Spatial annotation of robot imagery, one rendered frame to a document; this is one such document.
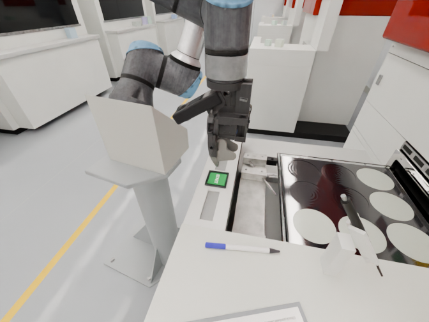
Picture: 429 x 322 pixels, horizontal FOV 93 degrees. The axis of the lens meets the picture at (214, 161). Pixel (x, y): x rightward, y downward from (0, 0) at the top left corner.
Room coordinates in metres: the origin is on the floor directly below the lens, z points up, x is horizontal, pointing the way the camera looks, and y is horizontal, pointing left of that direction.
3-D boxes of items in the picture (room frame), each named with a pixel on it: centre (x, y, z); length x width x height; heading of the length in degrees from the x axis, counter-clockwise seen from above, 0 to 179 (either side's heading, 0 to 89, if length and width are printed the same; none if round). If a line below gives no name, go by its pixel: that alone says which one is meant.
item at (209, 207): (0.52, -0.03, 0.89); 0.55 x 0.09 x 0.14; 168
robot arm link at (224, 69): (0.40, -0.02, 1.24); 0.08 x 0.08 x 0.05
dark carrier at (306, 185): (0.38, -0.37, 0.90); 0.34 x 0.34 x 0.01; 78
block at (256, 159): (0.57, -0.14, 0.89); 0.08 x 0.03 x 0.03; 78
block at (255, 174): (0.49, -0.13, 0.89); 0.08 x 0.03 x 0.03; 78
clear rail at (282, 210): (0.42, -0.20, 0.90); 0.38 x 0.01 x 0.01; 168
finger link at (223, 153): (0.38, -0.02, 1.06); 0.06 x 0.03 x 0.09; 78
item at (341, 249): (0.16, -0.22, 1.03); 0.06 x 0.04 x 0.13; 78
